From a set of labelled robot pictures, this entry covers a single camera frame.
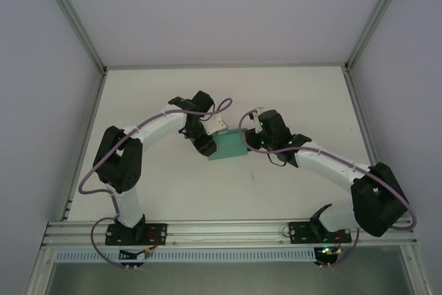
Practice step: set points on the teal corrugated cardboard box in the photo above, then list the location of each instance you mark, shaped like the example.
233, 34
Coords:
228, 146

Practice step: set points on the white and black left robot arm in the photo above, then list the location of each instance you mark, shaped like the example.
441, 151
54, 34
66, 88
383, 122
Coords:
162, 125

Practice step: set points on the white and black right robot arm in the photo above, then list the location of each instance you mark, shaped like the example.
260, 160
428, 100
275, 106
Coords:
324, 163

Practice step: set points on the grey metal panel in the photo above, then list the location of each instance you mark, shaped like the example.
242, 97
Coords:
224, 279

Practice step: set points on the aluminium table edge rail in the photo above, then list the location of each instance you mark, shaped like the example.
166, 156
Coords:
362, 119
93, 108
224, 65

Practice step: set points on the aluminium mounting rail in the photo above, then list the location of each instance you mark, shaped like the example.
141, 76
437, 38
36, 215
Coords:
224, 231

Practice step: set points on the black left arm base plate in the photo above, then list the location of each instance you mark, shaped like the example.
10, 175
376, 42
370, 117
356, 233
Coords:
159, 233

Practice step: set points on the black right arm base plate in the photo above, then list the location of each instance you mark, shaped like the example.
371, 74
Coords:
300, 233

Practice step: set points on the aluminium frame post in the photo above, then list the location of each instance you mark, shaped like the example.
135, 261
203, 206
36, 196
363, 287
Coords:
376, 15
72, 15

